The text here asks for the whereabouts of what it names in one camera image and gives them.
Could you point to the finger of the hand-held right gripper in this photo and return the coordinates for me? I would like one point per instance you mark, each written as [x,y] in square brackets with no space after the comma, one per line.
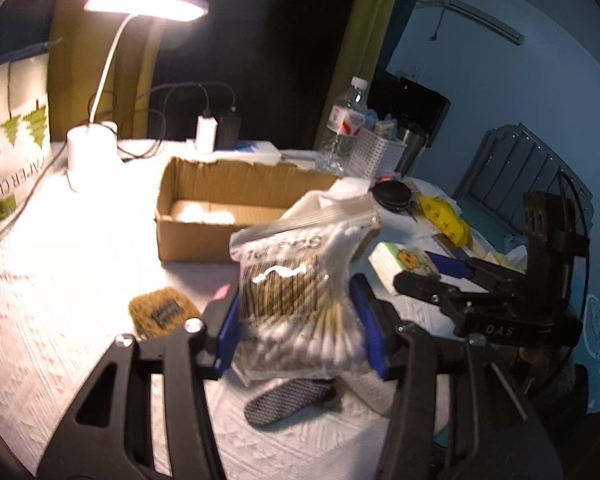
[450,266]
[425,287]

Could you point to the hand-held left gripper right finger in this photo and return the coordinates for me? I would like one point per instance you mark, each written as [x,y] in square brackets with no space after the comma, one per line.
[367,322]

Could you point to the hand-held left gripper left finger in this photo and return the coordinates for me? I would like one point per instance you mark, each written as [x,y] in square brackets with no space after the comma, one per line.
[228,332]

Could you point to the clear bag of cotton swabs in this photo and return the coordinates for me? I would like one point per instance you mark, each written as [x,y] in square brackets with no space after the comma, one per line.
[295,290]

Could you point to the cardboard box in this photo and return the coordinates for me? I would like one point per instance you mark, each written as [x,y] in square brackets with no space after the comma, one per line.
[195,240]

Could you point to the person's right forearm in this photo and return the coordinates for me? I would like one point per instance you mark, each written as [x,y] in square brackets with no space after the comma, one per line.
[560,385]

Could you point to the small white green box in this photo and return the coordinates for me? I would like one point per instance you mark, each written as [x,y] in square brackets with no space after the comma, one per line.
[405,260]

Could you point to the pink small item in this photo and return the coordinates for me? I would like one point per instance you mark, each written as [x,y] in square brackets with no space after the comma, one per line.
[222,292]

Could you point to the yellow packet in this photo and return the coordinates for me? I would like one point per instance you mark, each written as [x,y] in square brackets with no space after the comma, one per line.
[442,217]

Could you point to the brown loofah pad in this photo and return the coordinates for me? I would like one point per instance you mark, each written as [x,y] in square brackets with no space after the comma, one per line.
[162,312]

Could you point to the grey cloth piece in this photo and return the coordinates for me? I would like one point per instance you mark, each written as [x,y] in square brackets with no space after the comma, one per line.
[372,392]

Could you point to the black mesh insole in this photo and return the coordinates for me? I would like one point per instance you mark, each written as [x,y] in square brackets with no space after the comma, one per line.
[285,402]

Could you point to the black round pouch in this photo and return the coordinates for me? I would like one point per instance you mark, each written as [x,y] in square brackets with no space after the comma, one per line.
[389,196]

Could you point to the grey chair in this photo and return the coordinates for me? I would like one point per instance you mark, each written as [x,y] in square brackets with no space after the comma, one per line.
[520,170]

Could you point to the white cotton pads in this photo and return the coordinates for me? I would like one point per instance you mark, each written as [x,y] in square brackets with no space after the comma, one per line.
[200,212]

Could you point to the white foam piece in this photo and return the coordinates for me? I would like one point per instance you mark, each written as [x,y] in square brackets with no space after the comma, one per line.
[350,189]

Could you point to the metal cup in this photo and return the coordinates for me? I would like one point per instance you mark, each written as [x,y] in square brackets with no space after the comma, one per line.
[412,147]

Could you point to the white woven basket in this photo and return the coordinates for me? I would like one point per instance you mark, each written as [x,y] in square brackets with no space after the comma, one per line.
[377,155]

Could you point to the black box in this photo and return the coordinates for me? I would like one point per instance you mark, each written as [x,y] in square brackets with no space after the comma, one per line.
[420,105]

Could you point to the white quilted tablecloth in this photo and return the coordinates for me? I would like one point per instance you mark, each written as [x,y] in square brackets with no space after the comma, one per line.
[70,285]

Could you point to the clear plastic water bottle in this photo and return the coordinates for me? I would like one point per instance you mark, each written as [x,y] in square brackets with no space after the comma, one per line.
[342,125]

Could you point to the blue and white flat box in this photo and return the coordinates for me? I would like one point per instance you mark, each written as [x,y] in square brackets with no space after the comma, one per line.
[252,149]

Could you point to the white charger plug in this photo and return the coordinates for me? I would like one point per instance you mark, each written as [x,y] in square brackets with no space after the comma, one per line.
[206,135]

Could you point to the black power adapter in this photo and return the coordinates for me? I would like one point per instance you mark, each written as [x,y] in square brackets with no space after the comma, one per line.
[229,130]

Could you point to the white desk lamp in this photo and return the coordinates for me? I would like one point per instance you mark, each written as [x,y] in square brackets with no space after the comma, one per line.
[92,152]

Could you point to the white air conditioner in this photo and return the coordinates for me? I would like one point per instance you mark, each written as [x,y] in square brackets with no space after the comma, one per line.
[480,10]

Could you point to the white paper bag green print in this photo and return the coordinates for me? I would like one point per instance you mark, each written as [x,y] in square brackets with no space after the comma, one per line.
[10,110]

